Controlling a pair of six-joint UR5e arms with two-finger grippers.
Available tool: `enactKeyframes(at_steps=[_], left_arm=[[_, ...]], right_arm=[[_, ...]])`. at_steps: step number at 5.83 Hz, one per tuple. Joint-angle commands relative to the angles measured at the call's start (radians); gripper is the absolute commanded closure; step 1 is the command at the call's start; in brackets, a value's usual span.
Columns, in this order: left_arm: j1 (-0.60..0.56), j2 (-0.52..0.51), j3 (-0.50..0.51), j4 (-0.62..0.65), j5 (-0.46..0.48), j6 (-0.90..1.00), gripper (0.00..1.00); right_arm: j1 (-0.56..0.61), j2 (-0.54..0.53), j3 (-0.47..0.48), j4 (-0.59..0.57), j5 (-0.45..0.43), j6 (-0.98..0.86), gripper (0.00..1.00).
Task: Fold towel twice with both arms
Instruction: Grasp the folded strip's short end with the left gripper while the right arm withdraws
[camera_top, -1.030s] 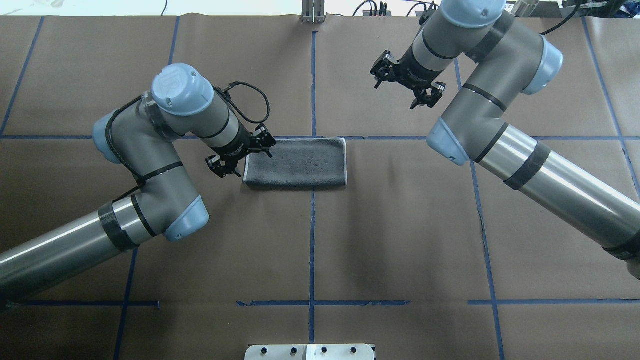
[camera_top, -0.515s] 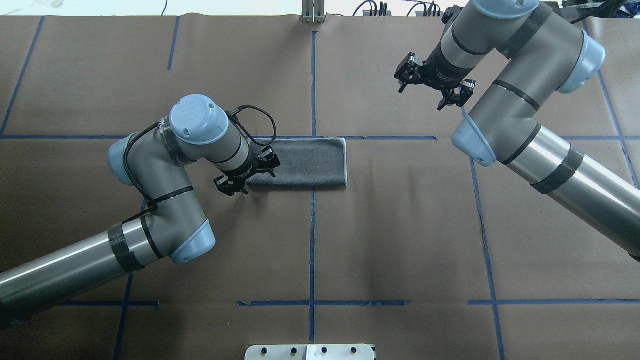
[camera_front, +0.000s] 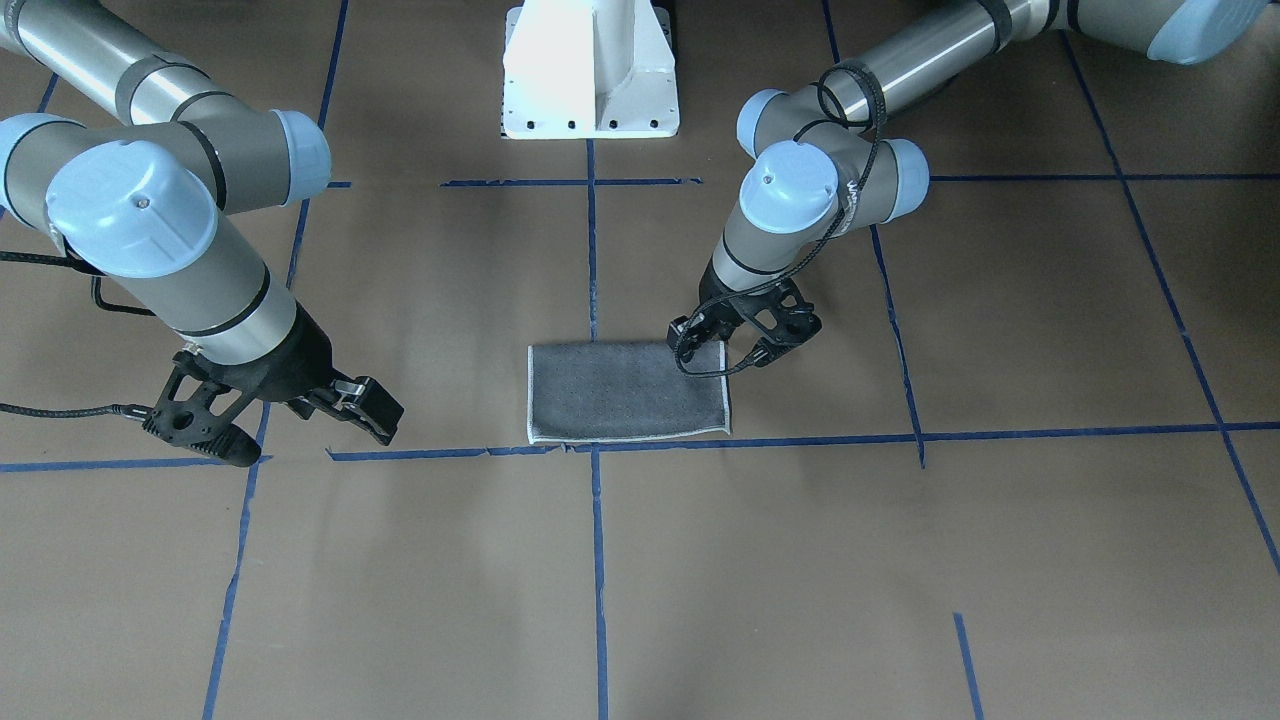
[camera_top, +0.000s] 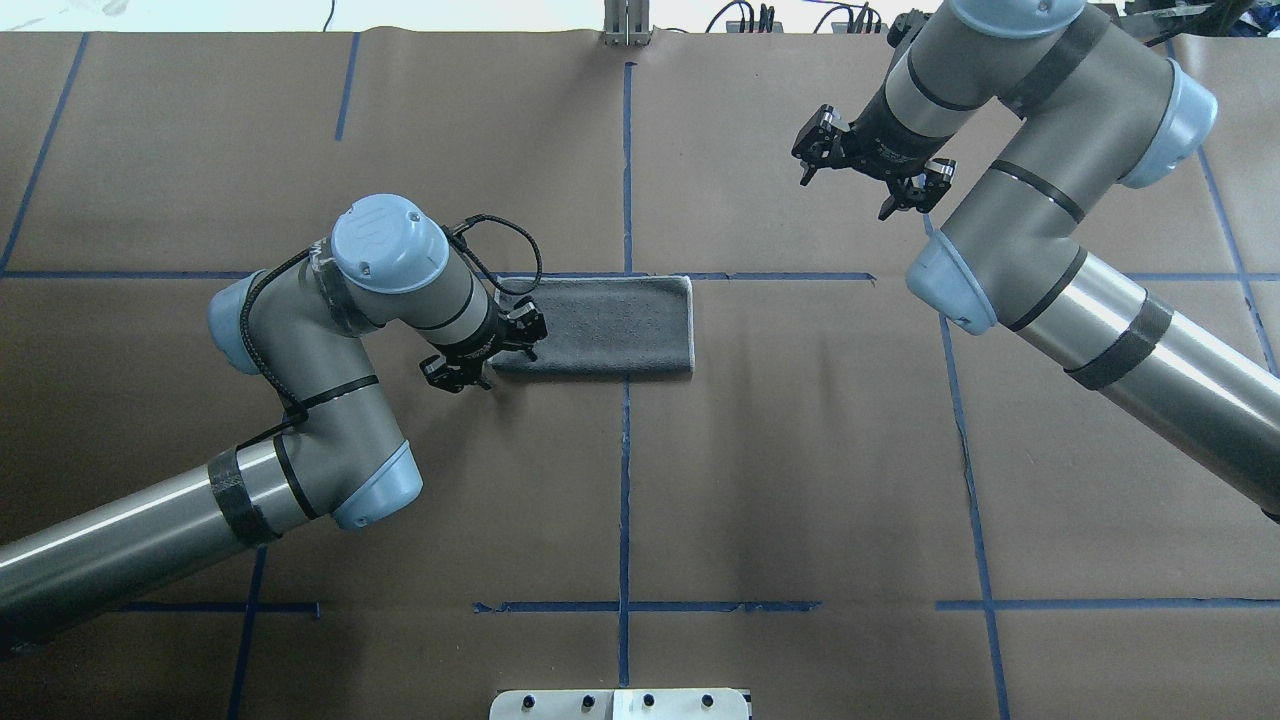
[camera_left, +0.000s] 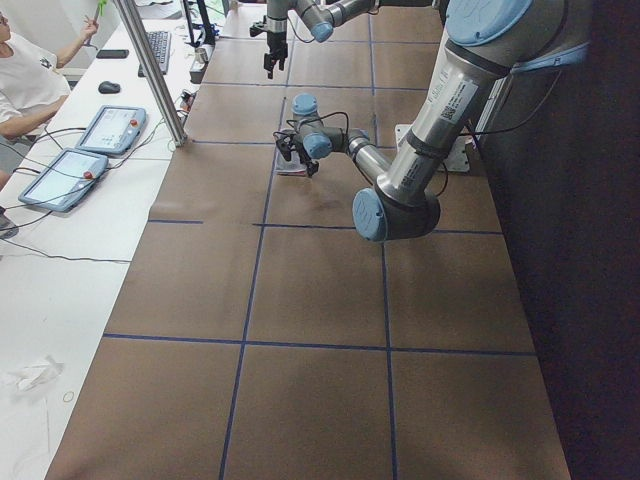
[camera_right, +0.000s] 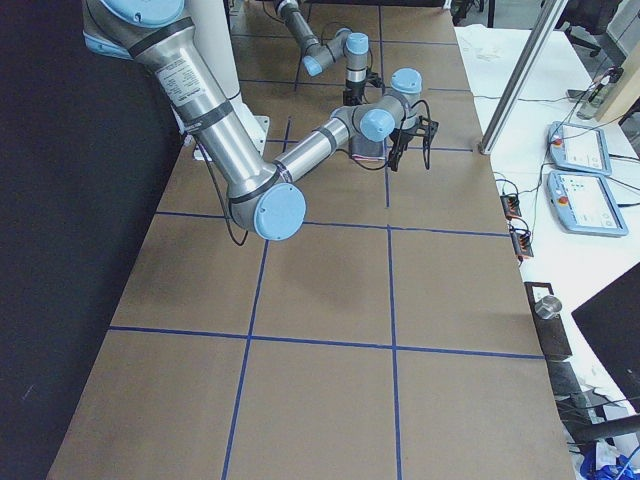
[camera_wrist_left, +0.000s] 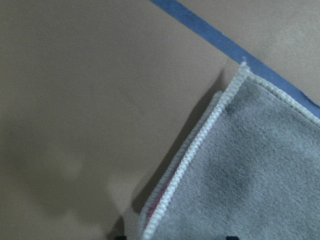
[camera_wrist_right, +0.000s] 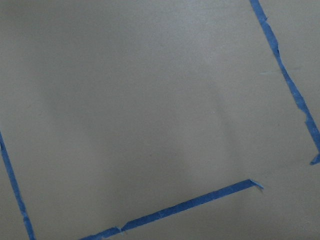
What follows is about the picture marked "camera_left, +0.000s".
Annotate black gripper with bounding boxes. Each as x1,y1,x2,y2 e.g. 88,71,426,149
249,15,288,79
273,130,319,177

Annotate pink towel white edge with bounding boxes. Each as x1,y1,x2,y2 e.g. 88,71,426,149
274,147,307,177

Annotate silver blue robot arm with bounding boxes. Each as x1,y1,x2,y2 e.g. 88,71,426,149
249,0,440,79
287,1,593,242

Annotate metal cup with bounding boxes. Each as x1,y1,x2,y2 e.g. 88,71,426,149
194,48,209,64

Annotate black keyboard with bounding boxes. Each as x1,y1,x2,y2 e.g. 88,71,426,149
146,31,171,75

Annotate black computer mouse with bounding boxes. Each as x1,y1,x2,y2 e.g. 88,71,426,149
98,81,121,95

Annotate black smartphone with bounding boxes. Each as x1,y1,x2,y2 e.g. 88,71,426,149
96,49,129,60

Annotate far teach pendant tablet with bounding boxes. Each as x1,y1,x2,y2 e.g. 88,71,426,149
76,105,147,155

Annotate teach pendant tablet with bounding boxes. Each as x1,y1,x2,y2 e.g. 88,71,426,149
76,105,147,155
18,148,109,212

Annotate person in white shirt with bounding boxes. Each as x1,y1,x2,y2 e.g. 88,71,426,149
0,12,99,189

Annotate near teach pendant tablet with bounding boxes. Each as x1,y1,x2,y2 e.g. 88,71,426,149
18,148,109,212

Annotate crumpled white tissue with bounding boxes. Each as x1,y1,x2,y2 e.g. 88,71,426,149
1,355,65,393

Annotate aluminium frame post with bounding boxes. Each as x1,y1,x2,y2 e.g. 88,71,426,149
115,0,187,147

